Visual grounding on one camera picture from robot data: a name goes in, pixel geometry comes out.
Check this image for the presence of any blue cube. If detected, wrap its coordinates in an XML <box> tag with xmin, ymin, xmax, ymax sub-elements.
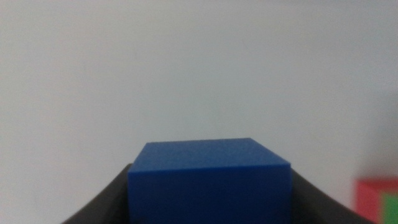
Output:
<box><xmin>127</xmin><ymin>137</ymin><xmax>293</xmax><ymax>224</ymax></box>

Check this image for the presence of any red cube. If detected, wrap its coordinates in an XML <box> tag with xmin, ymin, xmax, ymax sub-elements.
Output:
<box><xmin>355</xmin><ymin>178</ymin><xmax>398</xmax><ymax>224</ymax></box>

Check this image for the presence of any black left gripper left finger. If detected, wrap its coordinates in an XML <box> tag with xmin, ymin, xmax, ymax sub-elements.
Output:
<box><xmin>62</xmin><ymin>163</ymin><xmax>134</xmax><ymax>224</ymax></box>

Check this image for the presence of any green cube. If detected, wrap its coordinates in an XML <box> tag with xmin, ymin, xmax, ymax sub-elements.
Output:
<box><xmin>380</xmin><ymin>192</ymin><xmax>398</xmax><ymax>224</ymax></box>

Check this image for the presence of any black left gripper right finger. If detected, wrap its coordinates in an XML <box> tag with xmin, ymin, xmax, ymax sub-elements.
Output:
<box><xmin>290</xmin><ymin>169</ymin><xmax>377</xmax><ymax>224</ymax></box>

